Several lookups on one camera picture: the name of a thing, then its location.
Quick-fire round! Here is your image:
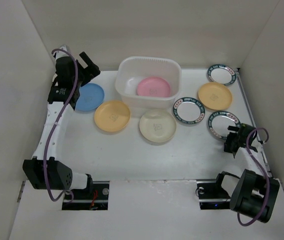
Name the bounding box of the orange plate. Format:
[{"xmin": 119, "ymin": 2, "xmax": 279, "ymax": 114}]
[
  {"xmin": 198, "ymin": 82, "xmax": 233, "ymax": 111},
  {"xmin": 94, "ymin": 100, "xmax": 131, "ymax": 133}
]

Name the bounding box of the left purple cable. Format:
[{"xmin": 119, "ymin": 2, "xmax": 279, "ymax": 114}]
[{"xmin": 42, "ymin": 48, "xmax": 79, "ymax": 202}]

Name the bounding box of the pink plastic plate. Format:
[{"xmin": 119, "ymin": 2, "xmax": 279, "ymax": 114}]
[{"xmin": 137, "ymin": 76, "xmax": 171, "ymax": 98}]

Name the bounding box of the cream plate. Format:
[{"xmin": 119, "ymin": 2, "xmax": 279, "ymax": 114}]
[{"xmin": 139, "ymin": 109, "xmax": 177, "ymax": 144}]

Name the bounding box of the blue plastic plate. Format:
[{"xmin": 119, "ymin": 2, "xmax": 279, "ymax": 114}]
[{"xmin": 75, "ymin": 83, "xmax": 105, "ymax": 112}]

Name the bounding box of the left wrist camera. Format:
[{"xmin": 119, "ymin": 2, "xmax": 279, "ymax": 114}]
[{"xmin": 52, "ymin": 44, "xmax": 69, "ymax": 60}]

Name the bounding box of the translucent white plastic bin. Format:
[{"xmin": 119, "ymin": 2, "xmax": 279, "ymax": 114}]
[{"xmin": 115, "ymin": 56, "xmax": 182, "ymax": 117}]

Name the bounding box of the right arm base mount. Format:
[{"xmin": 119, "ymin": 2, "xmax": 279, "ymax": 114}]
[{"xmin": 195, "ymin": 179, "xmax": 231, "ymax": 210}]

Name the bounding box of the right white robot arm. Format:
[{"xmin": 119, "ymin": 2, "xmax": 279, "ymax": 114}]
[{"xmin": 224, "ymin": 123, "xmax": 280, "ymax": 227}]

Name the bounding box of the patterned rim plate front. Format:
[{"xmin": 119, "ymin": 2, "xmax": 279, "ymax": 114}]
[{"xmin": 208, "ymin": 110, "xmax": 241, "ymax": 140}]

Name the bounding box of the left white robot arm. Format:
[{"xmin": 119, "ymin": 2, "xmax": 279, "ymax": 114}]
[{"xmin": 22, "ymin": 45, "xmax": 100, "ymax": 202}]

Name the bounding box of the patterned rim plate back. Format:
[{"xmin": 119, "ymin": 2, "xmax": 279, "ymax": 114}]
[{"xmin": 207, "ymin": 64, "xmax": 237, "ymax": 87}]

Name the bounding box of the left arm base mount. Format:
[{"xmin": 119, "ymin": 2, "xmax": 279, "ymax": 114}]
[{"xmin": 61, "ymin": 181, "xmax": 110, "ymax": 211}]

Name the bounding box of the patterned rim plate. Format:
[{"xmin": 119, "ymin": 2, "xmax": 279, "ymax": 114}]
[
  {"xmin": 172, "ymin": 97, "xmax": 206, "ymax": 125},
  {"xmin": 208, "ymin": 110, "xmax": 241, "ymax": 140},
  {"xmin": 207, "ymin": 64, "xmax": 237, "ymax": 87}
]

